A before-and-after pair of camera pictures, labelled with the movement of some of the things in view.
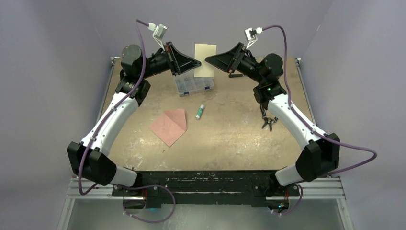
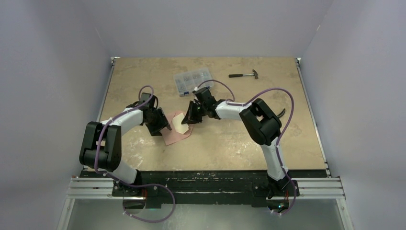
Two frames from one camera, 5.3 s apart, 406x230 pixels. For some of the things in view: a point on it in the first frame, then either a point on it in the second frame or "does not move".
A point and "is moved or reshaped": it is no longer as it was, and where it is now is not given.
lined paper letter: (202, 51) → (180, 128)
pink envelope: (170, 126) is moved or reshaped
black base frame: (206, 188) does not move
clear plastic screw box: (187, 84) does not move
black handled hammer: (231, 75) does not move
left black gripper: (182, 63) → (155, 130)
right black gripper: (226, 61) → (190, 118)
